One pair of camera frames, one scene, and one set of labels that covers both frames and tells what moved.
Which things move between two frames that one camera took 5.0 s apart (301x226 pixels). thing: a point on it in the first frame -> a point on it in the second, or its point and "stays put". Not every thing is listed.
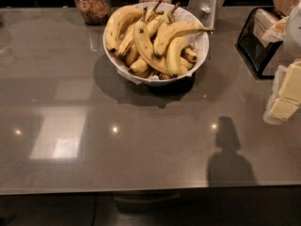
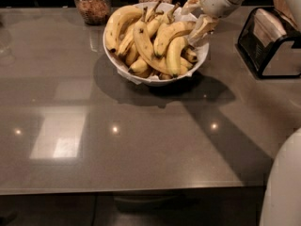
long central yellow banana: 144,40 stays put
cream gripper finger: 279,109 -> 204,25
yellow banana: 168,30 stays put
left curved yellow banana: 115,22 stays put
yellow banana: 128,35 stays put
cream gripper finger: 287,82 -> 194,2
